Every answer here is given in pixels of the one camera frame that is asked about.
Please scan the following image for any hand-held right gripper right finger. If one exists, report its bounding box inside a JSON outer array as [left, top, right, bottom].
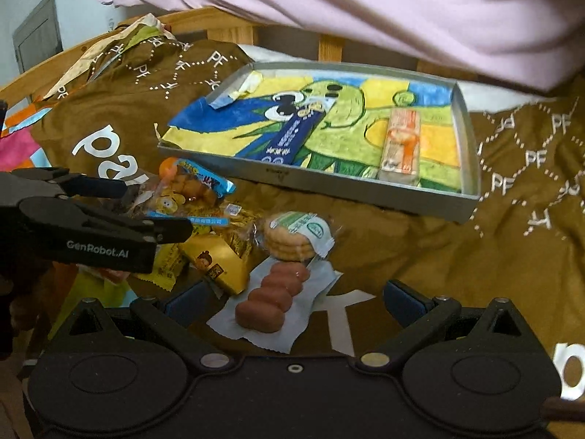
[[356, 279, 535, 371]]

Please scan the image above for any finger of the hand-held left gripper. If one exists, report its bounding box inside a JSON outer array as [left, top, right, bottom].
[[11, 167, 129, 198], [20, 196, 193, 244]]

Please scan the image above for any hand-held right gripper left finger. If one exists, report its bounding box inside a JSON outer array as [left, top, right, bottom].
[[55, 280, 234, 373]]

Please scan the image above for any blue-edged fried snack packet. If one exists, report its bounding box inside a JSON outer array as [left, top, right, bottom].
[[132, 158, 237, 230]]

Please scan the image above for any gold cartoon snack packet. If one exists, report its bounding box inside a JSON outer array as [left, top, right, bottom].
[[178, 203, 264, 296]]

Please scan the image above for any pink sausage-shaped snack packet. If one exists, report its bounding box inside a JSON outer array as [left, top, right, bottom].
[[207, 256, 344, 356]]

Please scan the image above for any grey metal tray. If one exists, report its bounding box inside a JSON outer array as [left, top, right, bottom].
[[158, 61, 482, 225]]

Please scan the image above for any round cookies clear packet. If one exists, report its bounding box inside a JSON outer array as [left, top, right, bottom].
[[253, 210, 337, 267]]

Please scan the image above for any yellow flat snack packet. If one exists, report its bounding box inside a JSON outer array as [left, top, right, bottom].
[[130, 238, 189, 292]]

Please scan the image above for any brown printed cloth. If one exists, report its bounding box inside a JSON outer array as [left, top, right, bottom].
[[27, 37, 585, 439]]

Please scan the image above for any beige green patterned cloth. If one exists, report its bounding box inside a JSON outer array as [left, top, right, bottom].
[[43, 13, 177, 100]]

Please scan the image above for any blue stick snack packet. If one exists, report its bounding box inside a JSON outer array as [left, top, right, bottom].
[[260, 101, 328, 166]]

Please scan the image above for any orange cracker packet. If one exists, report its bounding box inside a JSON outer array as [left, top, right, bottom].
[[377, 109, 423, 184]]

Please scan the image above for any white mattress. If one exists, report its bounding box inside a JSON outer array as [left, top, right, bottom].
[[238, 44, 554, 107]]

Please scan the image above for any pink bedsheet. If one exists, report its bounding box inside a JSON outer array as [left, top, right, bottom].
[[96, 0, 585, 93]]

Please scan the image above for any grey wall panel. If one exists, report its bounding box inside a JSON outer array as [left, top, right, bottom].
[[13, 0, 64, 75]]

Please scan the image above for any wooden bed frame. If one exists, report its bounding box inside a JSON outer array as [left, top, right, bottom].
[[0, 7, 480, 96]]

